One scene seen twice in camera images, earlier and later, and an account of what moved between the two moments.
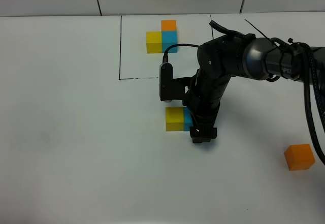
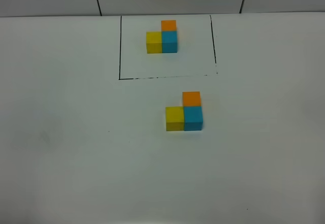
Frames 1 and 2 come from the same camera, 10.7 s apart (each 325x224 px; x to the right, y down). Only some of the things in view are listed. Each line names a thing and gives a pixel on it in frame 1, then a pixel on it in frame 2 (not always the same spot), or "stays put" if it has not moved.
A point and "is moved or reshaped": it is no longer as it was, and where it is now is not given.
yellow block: [174, 118] stays put
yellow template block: [154, 42] stays put
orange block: [299, 157] is moved or reshaped
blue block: [188, 119] stays put
